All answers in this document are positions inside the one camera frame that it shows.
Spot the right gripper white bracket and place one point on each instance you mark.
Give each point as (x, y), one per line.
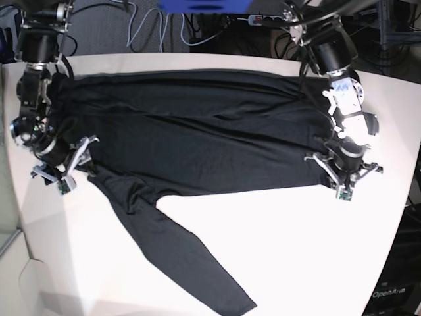
(60, 159)

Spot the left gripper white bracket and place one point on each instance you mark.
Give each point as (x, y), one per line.
(344, 172)

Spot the black long-sleeve T-shirt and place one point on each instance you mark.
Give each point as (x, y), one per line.
(192, 133)

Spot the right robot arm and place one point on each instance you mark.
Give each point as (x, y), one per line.
(38, 48)

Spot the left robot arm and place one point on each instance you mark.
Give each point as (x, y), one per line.
(329, 51)

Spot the black OpenArm base unit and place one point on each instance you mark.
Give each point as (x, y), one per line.
(398, 289)

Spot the blue box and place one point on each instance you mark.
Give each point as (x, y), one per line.
(205, 6)

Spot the white power strip red switch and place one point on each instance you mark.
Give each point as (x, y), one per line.
(262, 20)

